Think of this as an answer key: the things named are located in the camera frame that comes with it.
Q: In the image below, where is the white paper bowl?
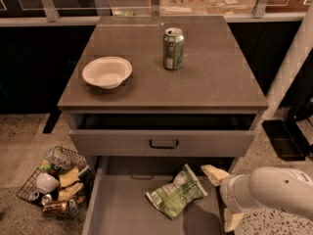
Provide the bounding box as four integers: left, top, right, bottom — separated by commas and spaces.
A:
82, 57, 132, 89

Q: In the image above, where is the black wire basket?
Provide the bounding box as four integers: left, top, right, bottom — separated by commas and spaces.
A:
17, 147, 95, 218

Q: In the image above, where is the silver can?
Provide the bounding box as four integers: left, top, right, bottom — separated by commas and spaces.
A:
40, 194, 53, 206
28, 191, 40, 203

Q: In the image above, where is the grey drawer cabinet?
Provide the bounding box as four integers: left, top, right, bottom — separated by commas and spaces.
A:
57, 15, 269, 235

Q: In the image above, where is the cardboard box left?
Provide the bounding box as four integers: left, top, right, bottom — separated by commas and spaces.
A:
159, 0, 207, 15

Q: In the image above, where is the yellow sponge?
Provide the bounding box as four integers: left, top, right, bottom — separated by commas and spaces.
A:
58, 182, 83, 201
60, 167, 79, 188

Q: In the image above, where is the green soda can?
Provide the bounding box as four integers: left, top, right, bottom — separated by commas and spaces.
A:
163, 27, 184, 71

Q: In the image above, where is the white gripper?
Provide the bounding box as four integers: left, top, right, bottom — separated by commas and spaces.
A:
201, 164, 253, 232

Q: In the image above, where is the white ceramic bowl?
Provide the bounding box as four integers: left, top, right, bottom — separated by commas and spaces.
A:
36, 173, 60, 194

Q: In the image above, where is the black drawer handle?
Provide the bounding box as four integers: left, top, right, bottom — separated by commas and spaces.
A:
149, 140, 179, 150

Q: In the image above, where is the silver can middle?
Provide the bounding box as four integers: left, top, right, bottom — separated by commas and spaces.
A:
40, 194, 53, 206

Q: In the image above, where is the clear plastic bottle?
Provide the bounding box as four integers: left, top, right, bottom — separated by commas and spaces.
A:
44, 147, 72, 170

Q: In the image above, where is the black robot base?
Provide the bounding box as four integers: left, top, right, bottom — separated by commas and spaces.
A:
262, 98, 313, 161

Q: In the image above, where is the silver can left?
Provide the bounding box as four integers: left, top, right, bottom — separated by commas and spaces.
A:
28, 191, 40, 203

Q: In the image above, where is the green chip bag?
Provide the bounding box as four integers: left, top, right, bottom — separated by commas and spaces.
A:
146, 164, 207, 219

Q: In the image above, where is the grey drawer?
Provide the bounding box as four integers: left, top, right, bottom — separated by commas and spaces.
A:
82, 157, 235, 235
68, 113, 256, 157

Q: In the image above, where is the yellow sponge lower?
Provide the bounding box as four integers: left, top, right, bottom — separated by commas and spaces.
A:
58, 182, 83, 201

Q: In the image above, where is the grey top drawer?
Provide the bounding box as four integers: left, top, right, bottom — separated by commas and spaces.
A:
68, 113, 256, 157

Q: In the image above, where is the yellow sponge upper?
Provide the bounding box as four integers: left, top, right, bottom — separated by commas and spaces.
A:
60, 167, 79, 188

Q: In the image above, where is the grey middle drawer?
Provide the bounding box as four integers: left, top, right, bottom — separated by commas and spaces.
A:
82, 157, 235, 235

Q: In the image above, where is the brown shiny can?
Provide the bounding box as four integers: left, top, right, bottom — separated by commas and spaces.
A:
43, 201, 67, 215

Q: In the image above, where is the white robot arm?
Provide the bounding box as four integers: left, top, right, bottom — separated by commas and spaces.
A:
201, 5, 313, 232

